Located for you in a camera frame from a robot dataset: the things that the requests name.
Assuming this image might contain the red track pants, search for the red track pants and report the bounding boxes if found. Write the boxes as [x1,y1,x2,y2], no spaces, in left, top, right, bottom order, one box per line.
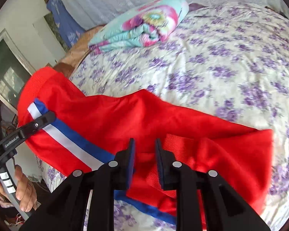
[18,67,273,224]

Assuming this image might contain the person's left hand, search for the person's left hand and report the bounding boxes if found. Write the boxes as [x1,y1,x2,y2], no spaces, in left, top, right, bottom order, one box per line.
[14,165,37,212]

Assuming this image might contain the purple floral bed sheet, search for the purple floral bed sheet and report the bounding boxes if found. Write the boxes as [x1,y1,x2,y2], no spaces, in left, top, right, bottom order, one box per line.
[35,0,289,231]

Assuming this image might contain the blue pillow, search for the blue pillow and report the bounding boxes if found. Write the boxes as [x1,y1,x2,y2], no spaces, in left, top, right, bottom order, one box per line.
[46,0,85,48]

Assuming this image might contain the folded teal floral quilt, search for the folded teal floral quilt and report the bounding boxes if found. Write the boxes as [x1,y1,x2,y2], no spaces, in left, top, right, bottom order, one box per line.
[88,0,189,54]

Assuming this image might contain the window with white frame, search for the window with white frame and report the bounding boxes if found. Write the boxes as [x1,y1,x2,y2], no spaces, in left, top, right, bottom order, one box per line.
[0,29,35,114]

